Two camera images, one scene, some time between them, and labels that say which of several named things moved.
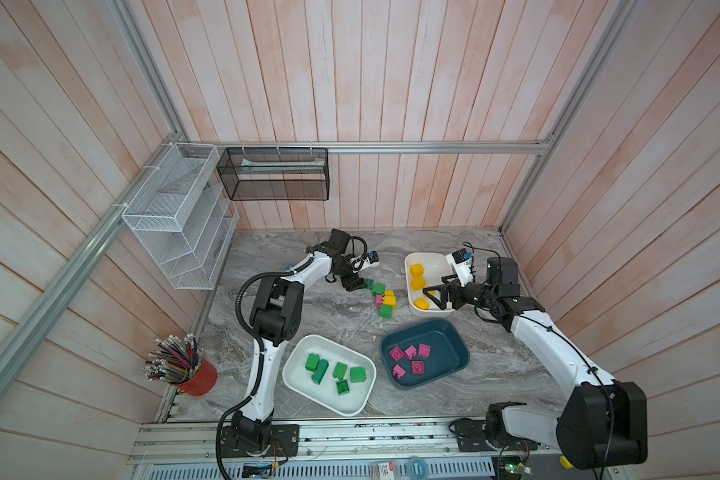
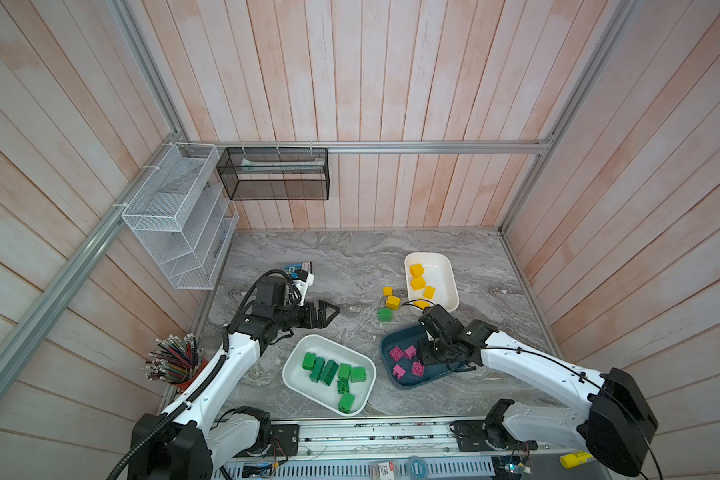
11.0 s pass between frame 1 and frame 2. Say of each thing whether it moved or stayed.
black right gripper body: moved
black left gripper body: moved
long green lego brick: stayed
